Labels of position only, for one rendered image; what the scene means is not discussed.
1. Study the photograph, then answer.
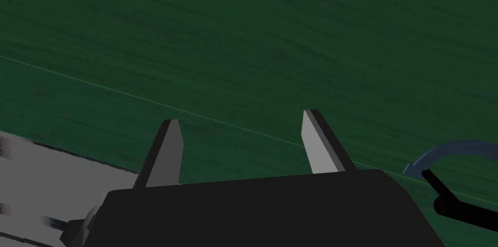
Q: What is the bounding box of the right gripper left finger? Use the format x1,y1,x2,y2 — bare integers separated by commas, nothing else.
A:
132,118,184,190

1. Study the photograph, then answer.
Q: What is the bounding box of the blue and black door handle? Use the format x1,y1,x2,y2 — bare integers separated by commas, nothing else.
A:
402,140,498,233

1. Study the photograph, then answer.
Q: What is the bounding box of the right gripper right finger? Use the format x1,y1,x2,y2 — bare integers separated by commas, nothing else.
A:
301,108,357,175

